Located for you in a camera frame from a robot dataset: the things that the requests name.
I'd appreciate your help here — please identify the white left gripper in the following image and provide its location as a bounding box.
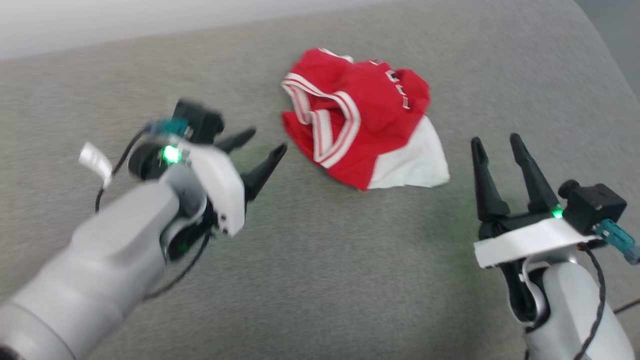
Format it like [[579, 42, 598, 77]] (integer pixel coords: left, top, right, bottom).
[[164, 127, 289, 237]]

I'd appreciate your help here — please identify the grey fabric sofa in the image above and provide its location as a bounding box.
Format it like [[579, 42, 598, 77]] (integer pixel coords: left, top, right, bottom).
[[0, 0, 640, 360]]

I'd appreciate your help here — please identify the teal right cable connector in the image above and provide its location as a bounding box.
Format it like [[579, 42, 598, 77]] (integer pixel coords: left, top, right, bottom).
[[595, 219, 640, 266]]

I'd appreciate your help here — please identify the red and white garment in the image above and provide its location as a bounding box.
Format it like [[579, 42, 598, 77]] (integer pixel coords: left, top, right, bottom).
[[280, 47, 451, 192]]

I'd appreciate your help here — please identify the teal cable connector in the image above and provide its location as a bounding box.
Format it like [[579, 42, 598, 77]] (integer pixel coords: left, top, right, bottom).
[[147, 117, 190, 137], [595, 219, 640, 266]]

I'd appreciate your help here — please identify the teal left cable connector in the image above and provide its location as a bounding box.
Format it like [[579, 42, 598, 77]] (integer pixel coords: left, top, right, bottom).
[[147, 117, 190, 137]]

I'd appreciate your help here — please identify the white cable tag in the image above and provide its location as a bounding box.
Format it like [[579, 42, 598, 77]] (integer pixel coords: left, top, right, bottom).
[[78, 142, 114, 190]]

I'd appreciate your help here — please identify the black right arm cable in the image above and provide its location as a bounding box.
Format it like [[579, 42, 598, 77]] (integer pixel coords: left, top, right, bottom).
[[572, 244, 640, 360]]

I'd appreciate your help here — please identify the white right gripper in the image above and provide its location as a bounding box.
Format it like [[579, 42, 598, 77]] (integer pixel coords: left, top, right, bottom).
[[470, 132, 608, 271]]

